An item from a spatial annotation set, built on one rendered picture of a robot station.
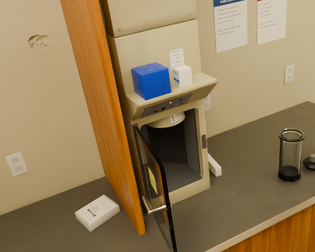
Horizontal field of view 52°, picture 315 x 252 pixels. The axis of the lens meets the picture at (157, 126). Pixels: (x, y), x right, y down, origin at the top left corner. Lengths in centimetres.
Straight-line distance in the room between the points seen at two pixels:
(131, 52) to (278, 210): 87
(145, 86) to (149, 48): 16
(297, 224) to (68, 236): 101
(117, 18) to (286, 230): 114
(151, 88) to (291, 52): 130
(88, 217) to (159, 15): 88
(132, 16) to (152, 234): 84
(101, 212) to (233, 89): 104
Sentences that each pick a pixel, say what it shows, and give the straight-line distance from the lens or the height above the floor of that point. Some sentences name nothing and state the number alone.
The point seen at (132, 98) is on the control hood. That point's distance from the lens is 113.
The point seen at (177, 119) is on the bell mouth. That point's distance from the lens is 133.
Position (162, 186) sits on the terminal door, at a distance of 100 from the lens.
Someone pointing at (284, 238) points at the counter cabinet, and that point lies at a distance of 165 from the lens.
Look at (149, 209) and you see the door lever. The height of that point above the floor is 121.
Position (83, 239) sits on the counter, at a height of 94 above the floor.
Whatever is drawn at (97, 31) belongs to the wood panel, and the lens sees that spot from 101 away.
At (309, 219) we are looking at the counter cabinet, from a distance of 170.
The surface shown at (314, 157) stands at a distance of 170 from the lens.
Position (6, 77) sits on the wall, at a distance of 153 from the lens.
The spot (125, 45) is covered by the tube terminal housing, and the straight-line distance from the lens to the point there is 114.
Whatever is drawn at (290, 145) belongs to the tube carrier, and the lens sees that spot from 152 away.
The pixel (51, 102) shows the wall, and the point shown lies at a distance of 158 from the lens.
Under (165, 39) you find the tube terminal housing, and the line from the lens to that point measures 119.
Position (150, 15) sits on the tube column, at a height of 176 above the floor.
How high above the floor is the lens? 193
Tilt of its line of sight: 27 degrees down
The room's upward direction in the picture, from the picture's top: 9 degrees counter-clockwise
